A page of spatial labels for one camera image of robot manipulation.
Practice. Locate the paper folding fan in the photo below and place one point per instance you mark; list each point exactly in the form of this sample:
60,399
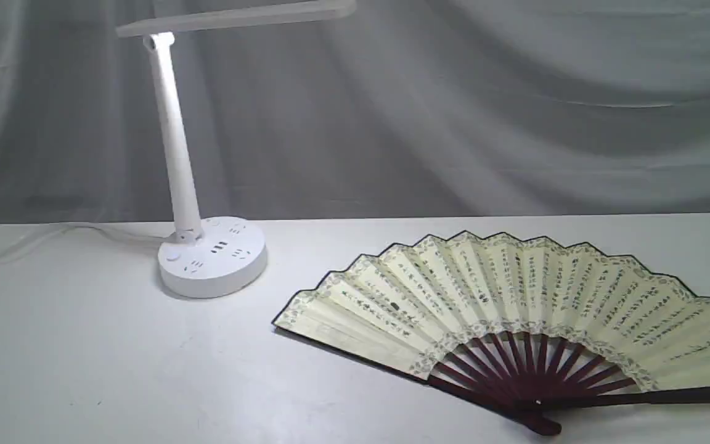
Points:
519,327

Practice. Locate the white desk lamp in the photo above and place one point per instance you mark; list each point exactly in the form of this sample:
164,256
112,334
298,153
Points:
217,256

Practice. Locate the grey backdrop curtain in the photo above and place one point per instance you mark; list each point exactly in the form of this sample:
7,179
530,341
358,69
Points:
402,109

